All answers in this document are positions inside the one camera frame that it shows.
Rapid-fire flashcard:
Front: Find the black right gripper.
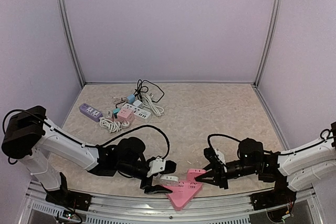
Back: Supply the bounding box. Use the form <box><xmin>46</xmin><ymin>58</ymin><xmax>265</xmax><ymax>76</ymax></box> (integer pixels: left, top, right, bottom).
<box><xmin>195</xmin><ymin>160</ymin><xmax>259</xmax><ymax>190</ymax></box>

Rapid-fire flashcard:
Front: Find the white plug adapter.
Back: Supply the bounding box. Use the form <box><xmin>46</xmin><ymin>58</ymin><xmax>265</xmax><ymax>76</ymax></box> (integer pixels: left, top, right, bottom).
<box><xmin>159</xmin><ymin>175</ymin><xmax>179</xmax><ymax>186</ymax></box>

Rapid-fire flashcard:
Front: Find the pink triangular power strip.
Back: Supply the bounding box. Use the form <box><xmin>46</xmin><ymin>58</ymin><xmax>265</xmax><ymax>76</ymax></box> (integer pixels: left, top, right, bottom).
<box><xmin>163</xmin><ymin>180</ymin><xmax>203</xmax><ymax>211</ymax></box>

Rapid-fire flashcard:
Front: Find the pink cube socket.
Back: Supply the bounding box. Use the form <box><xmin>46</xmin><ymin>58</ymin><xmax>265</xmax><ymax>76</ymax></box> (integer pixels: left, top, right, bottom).
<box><xmin>117</xmin><ymin>108</ymin><xmax>134</xmax><ymax>123</ymax></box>

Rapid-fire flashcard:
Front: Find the purple power strip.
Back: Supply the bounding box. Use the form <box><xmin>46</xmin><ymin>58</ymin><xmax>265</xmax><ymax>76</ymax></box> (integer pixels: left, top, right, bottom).
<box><xmin>79</xmin><ymin>103</ymin><xmax>103</xmax><ymax>122</ymax></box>

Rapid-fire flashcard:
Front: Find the pink plug adapter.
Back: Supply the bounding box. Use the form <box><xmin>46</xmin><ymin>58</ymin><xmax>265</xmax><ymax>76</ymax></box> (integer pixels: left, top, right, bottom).
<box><xmin>186</xmin><ymin>168</ymin><xmax>206</xmax><ymax>182</ymax></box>

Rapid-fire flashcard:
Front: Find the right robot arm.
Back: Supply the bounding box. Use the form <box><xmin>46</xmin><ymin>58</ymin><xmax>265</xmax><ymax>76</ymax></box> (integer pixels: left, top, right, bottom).
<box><xmin>195</xmin><ymin>123</ymin><xmax>335</xmax><ymax>205</ymax></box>

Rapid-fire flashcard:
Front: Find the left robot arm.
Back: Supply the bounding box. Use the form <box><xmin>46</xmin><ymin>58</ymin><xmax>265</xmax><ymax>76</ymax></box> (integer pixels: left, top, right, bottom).
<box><xmin>1</xmin><ymin>105</ymin><xmax>176</xmax><ymax>206</ymax></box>

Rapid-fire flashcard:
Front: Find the white power strip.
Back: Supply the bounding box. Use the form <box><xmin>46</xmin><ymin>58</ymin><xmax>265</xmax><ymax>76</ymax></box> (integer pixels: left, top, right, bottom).
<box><xmin>122</xmin><ymin>103</ymin><xmax>152</xmax><ymax>123</ymax></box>

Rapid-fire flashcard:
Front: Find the teal adapter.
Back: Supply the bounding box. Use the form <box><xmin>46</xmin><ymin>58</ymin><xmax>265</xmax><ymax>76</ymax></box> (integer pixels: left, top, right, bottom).
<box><xmin>112</xmin><ymin>108</ymin><xmax>120</xmax><ymax>119</ymax></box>

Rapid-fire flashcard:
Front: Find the light blue adapter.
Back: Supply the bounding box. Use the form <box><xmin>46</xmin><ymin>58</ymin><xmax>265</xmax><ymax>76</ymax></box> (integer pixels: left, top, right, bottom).
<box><xmin>126</xmin><ymin>94</ymin><xmax>135</xmax><ymax>104</ymax></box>

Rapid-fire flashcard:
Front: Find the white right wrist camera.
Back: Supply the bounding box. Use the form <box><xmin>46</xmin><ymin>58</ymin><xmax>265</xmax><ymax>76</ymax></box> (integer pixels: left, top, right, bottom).
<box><xmin>203</xmin><ymin>147</ymin><xmax>226</xmax><ymax>167</ymax></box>

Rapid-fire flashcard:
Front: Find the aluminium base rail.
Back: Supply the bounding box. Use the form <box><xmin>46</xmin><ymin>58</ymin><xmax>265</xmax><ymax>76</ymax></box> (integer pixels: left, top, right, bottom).
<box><xmin>25</xmin><ymin>179</ymin><xmax>323</xmax><ymax>224</ymax></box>

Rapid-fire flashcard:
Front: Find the white thick cable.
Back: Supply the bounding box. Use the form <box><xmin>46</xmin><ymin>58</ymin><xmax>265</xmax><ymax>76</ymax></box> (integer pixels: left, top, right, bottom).
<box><xmin>143</xmin><ymin>94</ymin><xmax>164</xmax><ymax>118</ymax></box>

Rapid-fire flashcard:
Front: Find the black cable bundle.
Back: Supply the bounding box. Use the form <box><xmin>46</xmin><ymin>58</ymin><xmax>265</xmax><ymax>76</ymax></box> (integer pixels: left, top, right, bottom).
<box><xmin>133</xmin><ymin>78</ymin><xmax>165</xmax><ymax>103</ymax></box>

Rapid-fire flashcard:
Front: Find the aluminium frame post right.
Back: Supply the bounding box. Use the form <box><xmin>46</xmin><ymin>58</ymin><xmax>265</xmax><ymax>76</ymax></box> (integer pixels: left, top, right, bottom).
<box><xmin>254</xmin><ymin>0</ymin><xmax>281</xmax><ymax>89</ymax></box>

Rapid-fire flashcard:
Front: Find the aluminium frame post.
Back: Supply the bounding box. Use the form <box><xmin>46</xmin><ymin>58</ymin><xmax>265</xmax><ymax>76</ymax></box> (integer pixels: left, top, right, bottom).
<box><xmin>254</xmin><ymin>0</ymin><xmax>281</xmax><ymax>89</ymax></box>
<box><xmin>57</xmin><ymin>0</ymin><xmax>86</xmax><ymax>88</ymax></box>

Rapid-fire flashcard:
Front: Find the aluminium frame post left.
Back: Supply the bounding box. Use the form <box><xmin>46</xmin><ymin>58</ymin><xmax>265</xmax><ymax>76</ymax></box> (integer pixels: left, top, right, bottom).
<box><xmin>57</xmin><ymin>0</ymin><xmax>86</xmax><ymax>88</ymax></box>

